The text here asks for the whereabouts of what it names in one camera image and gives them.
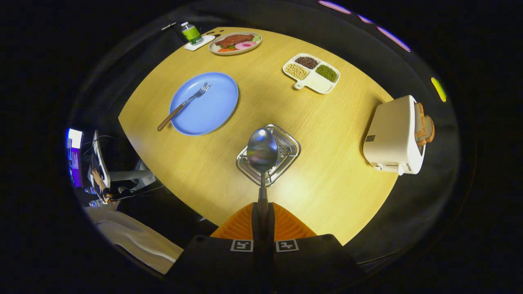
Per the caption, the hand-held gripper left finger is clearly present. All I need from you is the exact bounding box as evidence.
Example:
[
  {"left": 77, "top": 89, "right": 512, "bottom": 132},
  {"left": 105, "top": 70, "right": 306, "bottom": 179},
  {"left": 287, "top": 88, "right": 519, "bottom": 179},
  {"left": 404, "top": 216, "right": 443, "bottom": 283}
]
[{"left": 165, "top": 203, "right": 264, "bottom": 294}]

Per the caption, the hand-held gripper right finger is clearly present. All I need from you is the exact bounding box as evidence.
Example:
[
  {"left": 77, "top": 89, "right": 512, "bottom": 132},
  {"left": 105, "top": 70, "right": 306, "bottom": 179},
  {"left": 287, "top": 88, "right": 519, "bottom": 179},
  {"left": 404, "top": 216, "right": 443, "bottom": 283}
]
[{"left": 263, "top": 203, "right": 365, "bottom": 294}]

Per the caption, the spoon with wooden handle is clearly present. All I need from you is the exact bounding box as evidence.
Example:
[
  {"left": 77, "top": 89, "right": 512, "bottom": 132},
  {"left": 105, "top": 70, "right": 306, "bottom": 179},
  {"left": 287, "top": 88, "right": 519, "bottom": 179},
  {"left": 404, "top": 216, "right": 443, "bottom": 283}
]
[{"left": 246, "top": 128, "right": 279, "bottom": 217}]

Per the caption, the fork with wooden handle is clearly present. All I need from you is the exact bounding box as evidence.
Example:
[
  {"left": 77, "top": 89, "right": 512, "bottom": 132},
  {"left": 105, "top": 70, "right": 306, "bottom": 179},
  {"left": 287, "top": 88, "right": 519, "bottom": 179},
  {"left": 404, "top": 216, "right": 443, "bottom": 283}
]
[{"left": 157, "top": 82, "right": 212, "bottom": 131}]

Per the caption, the person's white clothing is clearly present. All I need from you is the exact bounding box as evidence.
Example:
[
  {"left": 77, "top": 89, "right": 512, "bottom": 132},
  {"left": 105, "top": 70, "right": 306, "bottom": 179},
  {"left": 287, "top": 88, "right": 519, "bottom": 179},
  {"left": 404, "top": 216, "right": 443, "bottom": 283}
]
[{"left": 85, "top": 205, "right": 184, "bottom": 275}]

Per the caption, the metal drainer basket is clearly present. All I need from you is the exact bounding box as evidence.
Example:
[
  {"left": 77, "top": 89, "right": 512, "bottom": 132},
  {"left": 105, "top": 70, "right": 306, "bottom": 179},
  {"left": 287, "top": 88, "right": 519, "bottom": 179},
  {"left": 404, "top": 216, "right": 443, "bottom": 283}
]
[{"left": 236, "top": 124, "right": 302, "bottom": 187}]

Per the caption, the white toaster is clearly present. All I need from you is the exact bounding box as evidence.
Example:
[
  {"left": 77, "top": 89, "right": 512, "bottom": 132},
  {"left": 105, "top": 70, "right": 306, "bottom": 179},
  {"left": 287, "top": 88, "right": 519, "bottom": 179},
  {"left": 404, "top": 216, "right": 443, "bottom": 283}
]
[{"left": 363, "top": 95, "right": 427, "bottom": 176}]

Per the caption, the blue plate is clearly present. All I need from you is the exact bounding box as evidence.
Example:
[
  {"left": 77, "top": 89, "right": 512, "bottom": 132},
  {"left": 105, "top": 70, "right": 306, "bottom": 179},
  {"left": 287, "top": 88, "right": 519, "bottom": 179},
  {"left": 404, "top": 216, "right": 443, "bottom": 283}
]
[{"left": 170, "top": 72, "right": 239, "bottom": 136}]

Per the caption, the computer monitor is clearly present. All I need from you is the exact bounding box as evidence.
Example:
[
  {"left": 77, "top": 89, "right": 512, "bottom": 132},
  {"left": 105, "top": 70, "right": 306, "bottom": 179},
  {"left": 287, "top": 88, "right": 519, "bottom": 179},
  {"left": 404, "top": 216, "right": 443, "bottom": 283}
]
[{"left": 67, "top": 128, "right": 85, "bottom": 188}]

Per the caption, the white divided dish with beans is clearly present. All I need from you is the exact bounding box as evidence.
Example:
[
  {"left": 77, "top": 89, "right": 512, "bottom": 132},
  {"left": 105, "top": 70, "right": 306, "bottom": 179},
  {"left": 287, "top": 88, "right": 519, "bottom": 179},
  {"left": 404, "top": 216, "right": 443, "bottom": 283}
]
[{"left": 282, "top": 53, "right": 341, "bottom": 95}]

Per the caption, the plate of food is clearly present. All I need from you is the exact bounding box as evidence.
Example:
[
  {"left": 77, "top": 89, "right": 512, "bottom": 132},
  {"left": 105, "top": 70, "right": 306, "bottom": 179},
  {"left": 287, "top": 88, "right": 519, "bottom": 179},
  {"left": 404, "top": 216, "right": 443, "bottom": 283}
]
[{"left": 209, "top": 32, "right": 263, "bottom": 56}]

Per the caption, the white square coaster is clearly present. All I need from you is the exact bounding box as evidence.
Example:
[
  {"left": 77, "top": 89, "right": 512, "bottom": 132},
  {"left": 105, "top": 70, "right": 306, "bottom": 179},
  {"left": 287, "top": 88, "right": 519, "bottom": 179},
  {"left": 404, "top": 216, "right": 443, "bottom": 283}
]
[{"left": 184, "top": 35, "right": 216, "bottom": 51}]

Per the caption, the green drink bottle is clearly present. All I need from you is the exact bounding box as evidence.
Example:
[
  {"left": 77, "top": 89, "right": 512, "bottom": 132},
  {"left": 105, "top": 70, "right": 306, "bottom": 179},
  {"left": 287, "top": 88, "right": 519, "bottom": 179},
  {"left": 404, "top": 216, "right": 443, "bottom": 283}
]
[{"left": 181, "top": 22, "right": 203, "bottom": 45}]

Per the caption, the white desk frame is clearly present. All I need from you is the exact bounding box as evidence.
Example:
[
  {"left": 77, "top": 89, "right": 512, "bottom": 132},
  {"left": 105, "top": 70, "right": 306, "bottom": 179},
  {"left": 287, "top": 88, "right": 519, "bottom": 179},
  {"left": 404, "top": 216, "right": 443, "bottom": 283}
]
[{"left": 88, "top": 131, "right": 156, "bottom": 189}]

